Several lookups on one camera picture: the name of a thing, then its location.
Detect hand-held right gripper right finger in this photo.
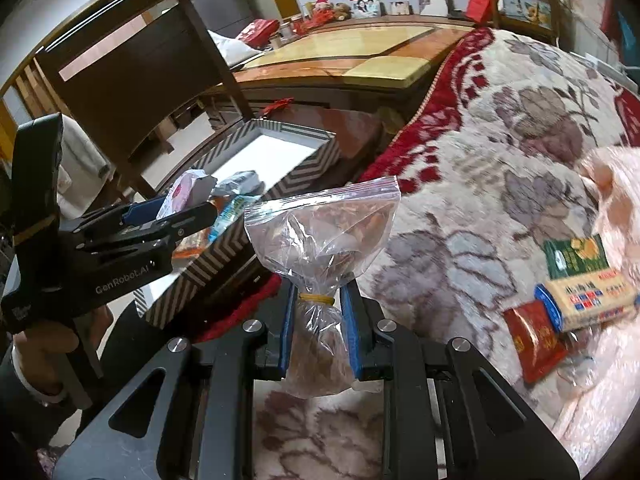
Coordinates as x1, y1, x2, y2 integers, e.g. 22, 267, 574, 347
339, 280, 581, 480

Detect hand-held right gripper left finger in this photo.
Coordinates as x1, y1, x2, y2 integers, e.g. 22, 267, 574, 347
52, 277, 298, 480

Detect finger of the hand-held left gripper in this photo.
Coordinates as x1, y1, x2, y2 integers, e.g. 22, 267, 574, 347
60, 201, 220, 312
74, 196, 169, 237

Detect white pink snack packet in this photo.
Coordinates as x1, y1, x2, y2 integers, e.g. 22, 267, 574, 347
157, 170, 218, 221

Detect clear bag of brown snacks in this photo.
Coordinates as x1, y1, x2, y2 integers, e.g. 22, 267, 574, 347
244, 176, 402, 400

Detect striped cardboard box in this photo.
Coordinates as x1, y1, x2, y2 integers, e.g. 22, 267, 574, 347
135, 117, 343, 331

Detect person's left forearm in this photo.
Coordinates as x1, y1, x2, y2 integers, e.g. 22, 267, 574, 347
0, 350, 76, 461

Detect person's left hand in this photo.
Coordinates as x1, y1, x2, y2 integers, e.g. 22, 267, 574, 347
11, 305, 117, 393

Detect white cloth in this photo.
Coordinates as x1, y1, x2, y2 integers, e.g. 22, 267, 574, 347
57, 115, 108, 196

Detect light blue snack packet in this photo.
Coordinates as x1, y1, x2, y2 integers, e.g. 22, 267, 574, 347
209, 195, 251, 242

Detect grey blue snack packet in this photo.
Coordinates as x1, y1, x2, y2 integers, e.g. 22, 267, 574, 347
215, 170, 263, 196

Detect dark wooden chair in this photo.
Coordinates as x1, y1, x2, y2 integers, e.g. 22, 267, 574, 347
0, 0, 256, 201

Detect red tassel ornament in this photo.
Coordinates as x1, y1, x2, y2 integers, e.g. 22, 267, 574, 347
262, 97, 296, 116

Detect small red packet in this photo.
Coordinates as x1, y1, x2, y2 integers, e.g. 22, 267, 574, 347
502, 300, 571, 386

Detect white plastic bag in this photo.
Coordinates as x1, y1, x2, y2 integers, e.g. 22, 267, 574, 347
207, 30, 261, 66

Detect pink stool cushion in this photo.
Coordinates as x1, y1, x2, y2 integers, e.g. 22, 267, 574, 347
320, 110, 383, 161

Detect floral red beige blanket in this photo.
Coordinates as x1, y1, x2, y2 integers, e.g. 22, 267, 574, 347
192, 27, 640, 480

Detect red box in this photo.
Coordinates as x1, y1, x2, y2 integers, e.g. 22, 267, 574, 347
235, 19, 278, 46

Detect grey refrigerator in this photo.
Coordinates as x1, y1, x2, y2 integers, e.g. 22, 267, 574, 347
182, 0, 256, 36

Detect green snack packet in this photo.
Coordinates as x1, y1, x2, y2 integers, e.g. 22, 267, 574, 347
542, 234, 611, 281

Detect clear plastic wrapper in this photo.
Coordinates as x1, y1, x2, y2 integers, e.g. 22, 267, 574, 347
560, 330, 608, 391

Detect blue-ended cracker packet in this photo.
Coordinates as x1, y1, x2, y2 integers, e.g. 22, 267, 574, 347
534, 267, 640, 333

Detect wooden table with yellow top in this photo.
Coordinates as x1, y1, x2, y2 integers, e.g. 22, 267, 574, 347
215, 15, 476, 126

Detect plush toys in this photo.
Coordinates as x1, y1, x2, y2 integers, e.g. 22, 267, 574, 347
305, 0, 351, 23

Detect pink quilt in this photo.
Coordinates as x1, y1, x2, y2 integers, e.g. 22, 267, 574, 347
550, 147, 640, 466

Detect red paper bag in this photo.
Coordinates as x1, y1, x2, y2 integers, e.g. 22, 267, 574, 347
465, 0, 493, 23

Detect wooden armchair with print cushion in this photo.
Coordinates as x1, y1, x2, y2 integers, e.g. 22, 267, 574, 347
487, 0, 561, 43

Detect teal cloth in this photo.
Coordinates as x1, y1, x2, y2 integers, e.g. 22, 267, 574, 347
617, 10, 638, 66

